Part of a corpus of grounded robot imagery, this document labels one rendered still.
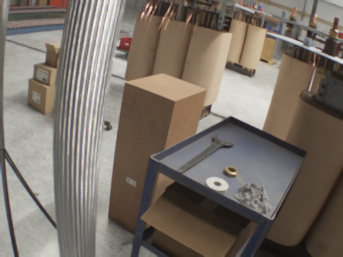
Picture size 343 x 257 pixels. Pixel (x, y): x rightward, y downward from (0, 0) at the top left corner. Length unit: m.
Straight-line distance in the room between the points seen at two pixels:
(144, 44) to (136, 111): 2.38
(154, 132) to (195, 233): 0.76
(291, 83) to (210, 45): 1.03
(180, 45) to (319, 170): 2.52
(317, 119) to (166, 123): 0.78
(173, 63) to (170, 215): 2.91
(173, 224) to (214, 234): 0.13
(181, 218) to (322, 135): 0.93
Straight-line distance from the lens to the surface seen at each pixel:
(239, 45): 7.30
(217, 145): 1.20
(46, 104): 3.32
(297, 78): 3.20
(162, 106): 1.48
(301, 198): 1.74
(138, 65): 3.95
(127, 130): 1.64
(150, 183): 1.01
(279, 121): 3.31
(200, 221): 0.93
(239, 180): 1.04
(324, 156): 1.63
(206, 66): 3.51
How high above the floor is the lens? 1.39
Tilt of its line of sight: 25 degrees down
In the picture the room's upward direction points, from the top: 12 degrees clockwise
